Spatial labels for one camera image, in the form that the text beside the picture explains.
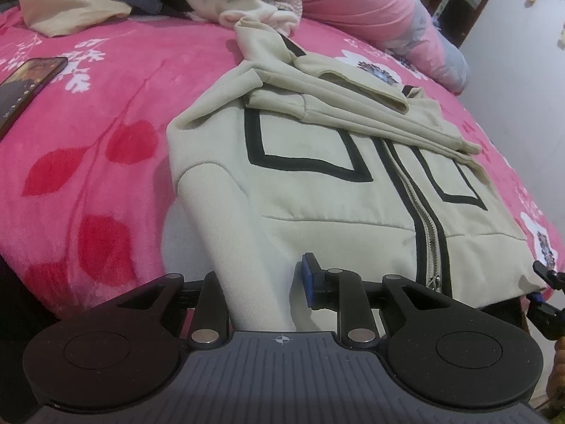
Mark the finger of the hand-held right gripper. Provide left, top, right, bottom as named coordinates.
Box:
left=532, top=260, right=565, bottom=293
left=527, top=293, right=565, bottom=342

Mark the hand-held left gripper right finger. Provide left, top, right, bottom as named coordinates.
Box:
left=301, top=253, right=446, bottom=349

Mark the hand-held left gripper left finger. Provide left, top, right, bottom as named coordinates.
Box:
left=117, top=271, right=231, bottom=349

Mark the cream zip hoodie black trim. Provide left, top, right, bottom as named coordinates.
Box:
left=167, top=17, right=548, bottom=333

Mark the person's right hand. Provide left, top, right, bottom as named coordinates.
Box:
left=546, top=337, right=565, bottom=408

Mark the pink floral blanket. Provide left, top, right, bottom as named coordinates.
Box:
left=0, top=0, right=565, bottom=321

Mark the pink rolled quilt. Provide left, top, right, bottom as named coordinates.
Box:
left=282, top=0, right=469, bottom=94

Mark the black smartphone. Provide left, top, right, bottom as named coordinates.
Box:
left=0, top=57, right=69, bottom=141

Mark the cream sweater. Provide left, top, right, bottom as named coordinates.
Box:
left=17, top=0, right=133, bottom=38

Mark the dark wooden door frame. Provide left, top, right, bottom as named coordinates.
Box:
left=430, top=0, right=509, bottom=49

